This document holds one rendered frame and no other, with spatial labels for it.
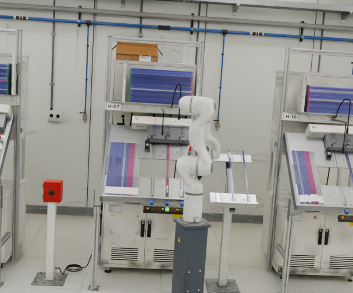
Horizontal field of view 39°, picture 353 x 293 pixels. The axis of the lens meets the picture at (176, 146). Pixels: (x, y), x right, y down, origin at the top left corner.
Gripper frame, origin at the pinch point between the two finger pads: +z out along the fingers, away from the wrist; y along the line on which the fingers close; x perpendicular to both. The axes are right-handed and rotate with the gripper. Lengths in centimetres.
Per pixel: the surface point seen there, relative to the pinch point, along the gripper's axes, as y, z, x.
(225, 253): 27, 62, -27
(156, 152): -30, 22, 37
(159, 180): -27.4, 21.5, 10.3
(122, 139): -58, 22, 48
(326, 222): 111, 57, 2
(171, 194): -18.5, 21.5, -1.8
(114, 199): -60, 23, -7
